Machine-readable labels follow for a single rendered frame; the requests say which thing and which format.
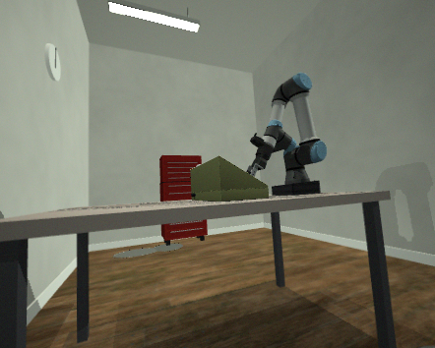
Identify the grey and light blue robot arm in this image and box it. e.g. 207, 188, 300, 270
264, 73, 327, 184

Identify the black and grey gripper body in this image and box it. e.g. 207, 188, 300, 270
250, 133, 277, 169

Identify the olive green control console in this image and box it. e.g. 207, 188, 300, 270
190, 156, 269, 202

